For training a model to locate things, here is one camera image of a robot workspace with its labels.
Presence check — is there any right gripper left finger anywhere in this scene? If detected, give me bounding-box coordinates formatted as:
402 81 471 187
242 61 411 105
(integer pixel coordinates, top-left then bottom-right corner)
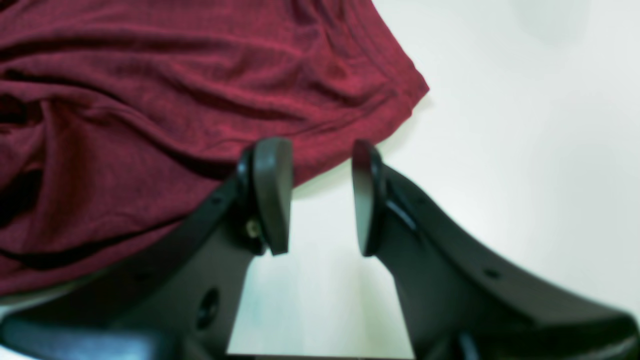
1 137 293 360

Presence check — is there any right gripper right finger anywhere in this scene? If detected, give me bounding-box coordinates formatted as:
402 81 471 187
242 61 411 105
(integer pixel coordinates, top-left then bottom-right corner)
351 141 639 360

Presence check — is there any dark red t-shirt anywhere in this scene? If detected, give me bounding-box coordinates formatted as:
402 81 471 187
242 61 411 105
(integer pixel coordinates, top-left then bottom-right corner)
0 0 429 296

